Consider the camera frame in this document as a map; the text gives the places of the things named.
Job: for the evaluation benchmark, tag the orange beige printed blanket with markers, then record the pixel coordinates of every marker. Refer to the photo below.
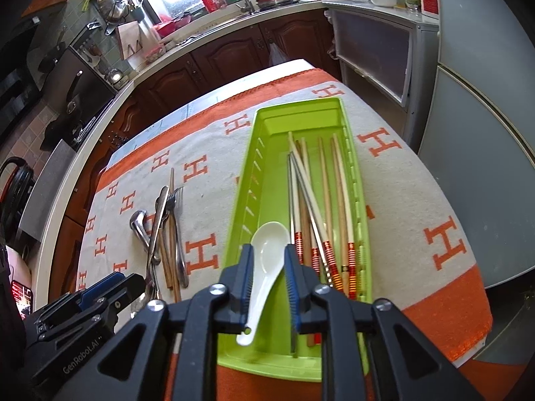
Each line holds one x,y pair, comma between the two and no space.
401,200

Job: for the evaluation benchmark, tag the hanging white plastic bag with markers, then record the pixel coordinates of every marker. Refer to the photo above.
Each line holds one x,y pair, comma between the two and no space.
276,56

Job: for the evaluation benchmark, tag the pink dish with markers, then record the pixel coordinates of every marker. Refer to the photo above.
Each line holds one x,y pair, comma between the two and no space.
154,53

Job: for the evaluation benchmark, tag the smartphone with lit screen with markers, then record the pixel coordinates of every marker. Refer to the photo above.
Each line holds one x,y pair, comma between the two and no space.
23,296

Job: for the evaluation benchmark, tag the grey refrigerator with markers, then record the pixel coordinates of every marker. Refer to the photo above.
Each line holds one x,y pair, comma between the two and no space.
480,133

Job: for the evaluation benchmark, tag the white kitchen countertop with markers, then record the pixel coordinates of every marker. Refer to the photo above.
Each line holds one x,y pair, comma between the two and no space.
83,146

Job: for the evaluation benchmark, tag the green plastic utensil tray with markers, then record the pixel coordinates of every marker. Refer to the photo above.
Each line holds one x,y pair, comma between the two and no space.
276,154

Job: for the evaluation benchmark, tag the white bowl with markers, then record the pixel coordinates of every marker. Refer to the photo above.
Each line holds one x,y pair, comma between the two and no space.
381,1

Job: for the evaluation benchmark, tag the white ceramic soup spoon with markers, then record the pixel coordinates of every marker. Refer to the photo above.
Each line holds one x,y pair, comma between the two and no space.
267,250

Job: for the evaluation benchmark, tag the black wok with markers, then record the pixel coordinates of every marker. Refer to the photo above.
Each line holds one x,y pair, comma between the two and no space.
58,129

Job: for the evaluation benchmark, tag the red frying pan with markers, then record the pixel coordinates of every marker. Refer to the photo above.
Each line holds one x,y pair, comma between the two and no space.
276,0

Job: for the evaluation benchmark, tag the polished steel soup spoon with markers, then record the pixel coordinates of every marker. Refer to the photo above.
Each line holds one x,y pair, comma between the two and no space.
138,223

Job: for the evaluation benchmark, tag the pink bowl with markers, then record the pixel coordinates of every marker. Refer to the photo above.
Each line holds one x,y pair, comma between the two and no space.
171,27

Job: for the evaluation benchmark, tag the wooden cutting board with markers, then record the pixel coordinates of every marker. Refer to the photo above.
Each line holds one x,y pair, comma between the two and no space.
138,37

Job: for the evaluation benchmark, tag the black round electric cooker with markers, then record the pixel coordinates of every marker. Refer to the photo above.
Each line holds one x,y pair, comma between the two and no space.
16,183

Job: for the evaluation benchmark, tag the pink rice cooker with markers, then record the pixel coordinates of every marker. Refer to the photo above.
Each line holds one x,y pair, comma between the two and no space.
19,265

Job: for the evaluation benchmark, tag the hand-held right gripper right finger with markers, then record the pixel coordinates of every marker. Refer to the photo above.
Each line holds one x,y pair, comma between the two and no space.
294,300

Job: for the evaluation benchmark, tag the brown wooden kitchen cabinets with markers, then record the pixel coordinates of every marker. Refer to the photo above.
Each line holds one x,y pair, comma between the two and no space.
217,58

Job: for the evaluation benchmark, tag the stainless steel fork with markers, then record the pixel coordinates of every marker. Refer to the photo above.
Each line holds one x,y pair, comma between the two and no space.
180,255

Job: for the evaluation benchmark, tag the black hanging frying pan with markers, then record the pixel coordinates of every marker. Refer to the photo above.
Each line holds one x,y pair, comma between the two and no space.
52,54

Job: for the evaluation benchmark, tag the stainless steel splash panel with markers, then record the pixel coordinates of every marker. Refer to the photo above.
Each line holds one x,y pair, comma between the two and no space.
50,183

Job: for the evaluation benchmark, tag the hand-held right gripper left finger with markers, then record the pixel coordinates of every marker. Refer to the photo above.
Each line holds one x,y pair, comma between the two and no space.
246,292

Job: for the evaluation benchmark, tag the steel pot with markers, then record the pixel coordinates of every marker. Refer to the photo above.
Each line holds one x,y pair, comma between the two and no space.
110,4

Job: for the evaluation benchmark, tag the black range hood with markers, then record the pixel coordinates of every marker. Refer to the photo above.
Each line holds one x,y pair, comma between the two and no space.
16,83

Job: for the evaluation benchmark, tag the small steel teapot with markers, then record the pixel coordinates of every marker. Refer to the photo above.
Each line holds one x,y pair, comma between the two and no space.
115,77

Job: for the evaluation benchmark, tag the light bamboo chopstick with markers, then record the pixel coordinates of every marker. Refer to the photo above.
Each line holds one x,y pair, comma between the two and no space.
325,188
307,234

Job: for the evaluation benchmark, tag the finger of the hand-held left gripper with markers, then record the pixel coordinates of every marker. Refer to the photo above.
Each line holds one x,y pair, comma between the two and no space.
125,296
100,288

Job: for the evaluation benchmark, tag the black gas stove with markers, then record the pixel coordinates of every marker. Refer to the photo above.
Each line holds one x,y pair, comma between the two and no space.
90,125

